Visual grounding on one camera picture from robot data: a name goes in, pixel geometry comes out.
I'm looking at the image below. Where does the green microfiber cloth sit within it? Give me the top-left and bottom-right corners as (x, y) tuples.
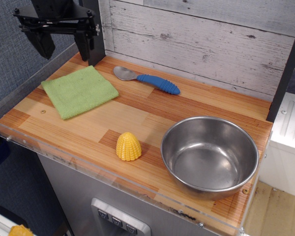
(41, 66), (118, 120)

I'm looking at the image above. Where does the stainless steel bowl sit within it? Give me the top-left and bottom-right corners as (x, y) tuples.
(160, 117), (259, 201)

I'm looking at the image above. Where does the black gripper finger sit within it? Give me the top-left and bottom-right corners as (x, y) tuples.
(74, 33), (94, 61)
(24, 31), (55, 59)

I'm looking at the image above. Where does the metal spoon with blue handle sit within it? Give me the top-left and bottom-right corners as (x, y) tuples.
(113, 66), (180, 95)

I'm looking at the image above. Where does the yellow object at bottom left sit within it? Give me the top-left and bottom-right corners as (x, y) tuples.
(8, 225), (34, 236)

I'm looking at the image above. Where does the white ridged side unit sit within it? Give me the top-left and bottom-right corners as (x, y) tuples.
(259, 92), (295, 196)

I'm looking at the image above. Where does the dark grey right post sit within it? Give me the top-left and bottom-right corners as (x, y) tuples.
(266, 40), (295, 122)

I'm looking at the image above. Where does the yellow toy corn piece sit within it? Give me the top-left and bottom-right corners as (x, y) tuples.
(116, 132), (142, 161)

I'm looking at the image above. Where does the silver toy fridge cabinet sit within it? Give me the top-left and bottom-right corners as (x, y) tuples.
(39, 155), (238, 236)

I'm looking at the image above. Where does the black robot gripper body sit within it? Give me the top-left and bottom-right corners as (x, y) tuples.
(13, 0), (89, 34)

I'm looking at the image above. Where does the clear acrylic table guard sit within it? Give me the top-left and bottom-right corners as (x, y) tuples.
(0, 46), (272, 228)

